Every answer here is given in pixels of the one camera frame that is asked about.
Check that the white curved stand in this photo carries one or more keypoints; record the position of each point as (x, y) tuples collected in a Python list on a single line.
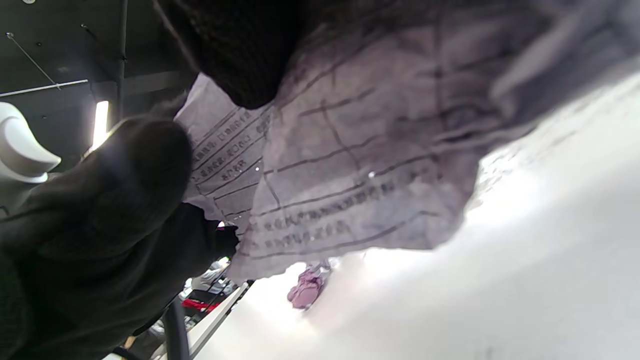
[(25, 150)]

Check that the white paper invoice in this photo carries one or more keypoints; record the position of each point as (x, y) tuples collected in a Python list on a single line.
[(375, 150)]

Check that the person's right hand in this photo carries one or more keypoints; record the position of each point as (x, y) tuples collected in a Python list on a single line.
[(100, 225)]

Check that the pink paper invoice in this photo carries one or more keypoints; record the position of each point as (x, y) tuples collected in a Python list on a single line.
[(305, 290)]

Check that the person's left hand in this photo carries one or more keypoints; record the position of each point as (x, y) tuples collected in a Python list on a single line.
[(215, 240)]

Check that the ceiling light strip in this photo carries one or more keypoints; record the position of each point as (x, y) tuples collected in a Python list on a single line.
[(100, 125)]

